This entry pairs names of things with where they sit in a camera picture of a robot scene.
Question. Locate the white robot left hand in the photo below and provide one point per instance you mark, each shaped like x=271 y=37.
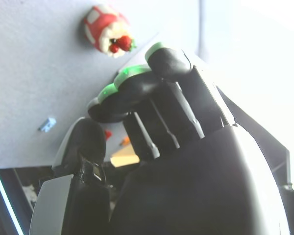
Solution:
x=186 y=183

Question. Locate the cardboard box with flaps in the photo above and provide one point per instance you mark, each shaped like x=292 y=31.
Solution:
x=125 y=157

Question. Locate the red and white object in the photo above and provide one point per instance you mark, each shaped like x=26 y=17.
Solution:
x=100 y=22

